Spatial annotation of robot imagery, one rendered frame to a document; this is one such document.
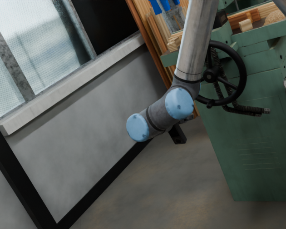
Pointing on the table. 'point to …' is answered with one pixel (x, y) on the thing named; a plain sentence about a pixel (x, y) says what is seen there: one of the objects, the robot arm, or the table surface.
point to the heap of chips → (274, 17)
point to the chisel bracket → (224, 4)
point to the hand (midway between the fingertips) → (190, 116)
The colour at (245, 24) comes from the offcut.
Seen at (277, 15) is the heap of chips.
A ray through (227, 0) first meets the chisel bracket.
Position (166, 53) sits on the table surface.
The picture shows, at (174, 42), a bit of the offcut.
